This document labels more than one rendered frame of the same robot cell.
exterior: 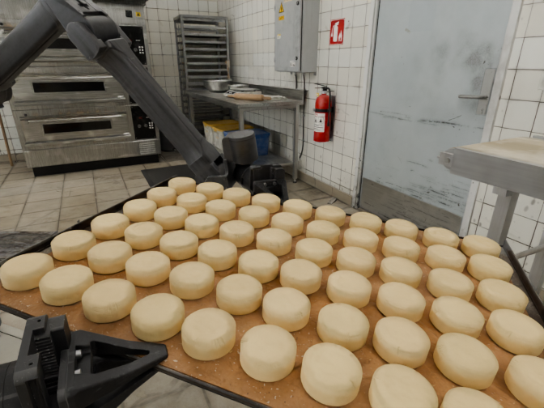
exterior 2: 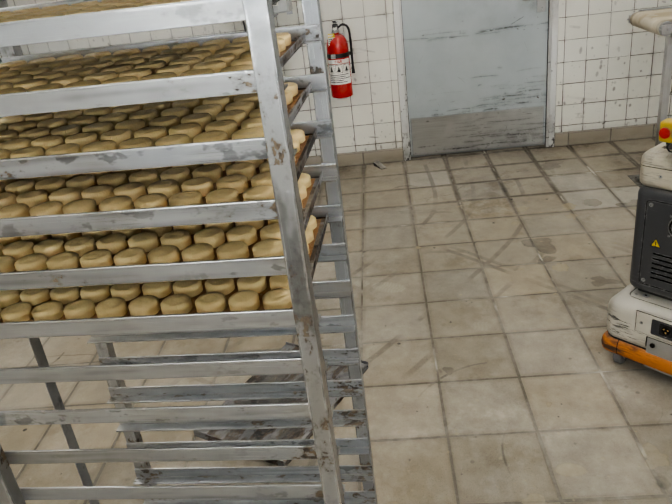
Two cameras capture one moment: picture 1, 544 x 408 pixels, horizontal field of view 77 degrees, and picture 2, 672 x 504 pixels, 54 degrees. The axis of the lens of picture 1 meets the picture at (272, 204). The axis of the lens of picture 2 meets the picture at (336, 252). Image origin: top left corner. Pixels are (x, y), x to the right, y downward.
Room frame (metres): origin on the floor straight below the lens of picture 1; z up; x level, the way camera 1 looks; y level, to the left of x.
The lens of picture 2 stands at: (0.87, 3.53, 1.57)
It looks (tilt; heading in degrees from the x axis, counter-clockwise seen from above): 26 degrees down; 303
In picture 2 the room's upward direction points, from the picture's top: 7 degrees counter-clockwise
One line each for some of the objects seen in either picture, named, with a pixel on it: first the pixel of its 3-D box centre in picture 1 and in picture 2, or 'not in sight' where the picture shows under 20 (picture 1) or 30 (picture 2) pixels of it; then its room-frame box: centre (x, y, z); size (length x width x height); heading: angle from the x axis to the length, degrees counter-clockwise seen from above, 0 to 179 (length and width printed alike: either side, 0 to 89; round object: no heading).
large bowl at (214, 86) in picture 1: (218, 86); not in sight; (4.78, 0.71, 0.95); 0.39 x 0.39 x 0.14
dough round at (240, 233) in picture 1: (236, 233); not in sight; (0.45, 0.05, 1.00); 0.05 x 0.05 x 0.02
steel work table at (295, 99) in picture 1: (236, 128); not in sight; (4.30, 0.44, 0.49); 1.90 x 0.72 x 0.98; 27
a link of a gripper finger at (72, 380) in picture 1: (112, 379); not in sight; (0.22, 0.14, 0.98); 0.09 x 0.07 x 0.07; 116
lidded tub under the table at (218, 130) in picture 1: (232, 136); not in sight; (4.44, 0.50, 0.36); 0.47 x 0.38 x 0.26; 117
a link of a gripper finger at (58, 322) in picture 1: (108, 362); not in sight; (0.22, 0.14, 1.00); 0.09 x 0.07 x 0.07; 116
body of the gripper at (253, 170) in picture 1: (260, 184); not in sight; (0.69, 0.03, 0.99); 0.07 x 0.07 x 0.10; 26
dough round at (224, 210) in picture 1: (220, 210); not in sight; (0.52, 0.08, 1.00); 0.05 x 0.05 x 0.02
